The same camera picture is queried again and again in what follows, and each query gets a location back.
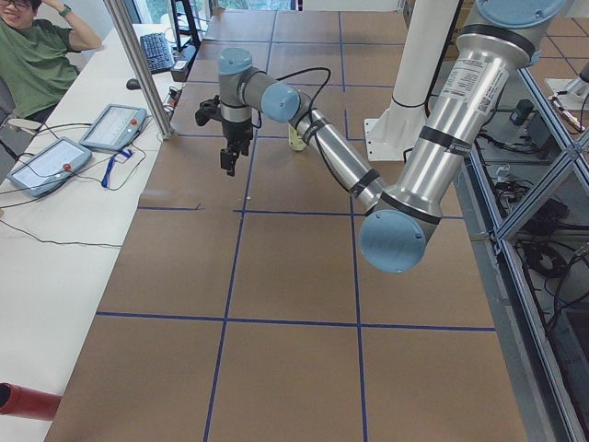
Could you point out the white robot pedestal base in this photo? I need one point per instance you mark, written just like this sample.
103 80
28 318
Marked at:
431 25

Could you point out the black keyboard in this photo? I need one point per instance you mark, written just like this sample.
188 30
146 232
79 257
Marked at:
156 52

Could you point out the blue teach pendant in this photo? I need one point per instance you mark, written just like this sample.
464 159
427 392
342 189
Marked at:
50 168
114 128

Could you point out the far blue teach pendant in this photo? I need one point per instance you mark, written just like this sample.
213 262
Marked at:
114 128

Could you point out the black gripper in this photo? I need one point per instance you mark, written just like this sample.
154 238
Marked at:
236 132

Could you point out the black computer mouse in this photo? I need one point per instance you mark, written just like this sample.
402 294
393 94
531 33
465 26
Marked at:
133 84

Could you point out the near blue teach pendant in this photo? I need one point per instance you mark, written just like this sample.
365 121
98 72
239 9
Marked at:
50 168

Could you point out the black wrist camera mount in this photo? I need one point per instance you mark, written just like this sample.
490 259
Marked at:
209 110

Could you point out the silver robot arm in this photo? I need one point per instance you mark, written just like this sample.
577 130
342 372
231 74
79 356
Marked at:
499 37

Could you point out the aluminium frame post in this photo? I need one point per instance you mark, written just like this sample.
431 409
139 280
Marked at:
130 42

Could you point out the clear tennis ball can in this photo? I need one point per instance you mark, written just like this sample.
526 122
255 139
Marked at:
295 140

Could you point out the person in green shirt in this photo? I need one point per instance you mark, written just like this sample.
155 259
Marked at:
34 63

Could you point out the red fire extinguisher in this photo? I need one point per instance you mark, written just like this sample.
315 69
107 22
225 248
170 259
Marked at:
22 402

